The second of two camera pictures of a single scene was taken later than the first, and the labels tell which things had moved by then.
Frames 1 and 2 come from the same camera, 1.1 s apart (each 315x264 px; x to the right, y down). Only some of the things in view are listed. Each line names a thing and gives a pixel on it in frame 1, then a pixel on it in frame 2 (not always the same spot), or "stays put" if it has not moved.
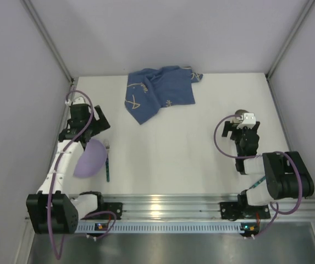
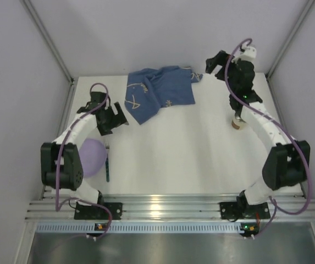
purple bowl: x=92 y=159 stays put
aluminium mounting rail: x=196 y=206 stays put
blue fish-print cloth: x=148 y=89 stays put
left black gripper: x=92 y=124 → x=112 y=119
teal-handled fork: x=107 y=146 stays put
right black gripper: x=241 y=131 → x=220 y=66
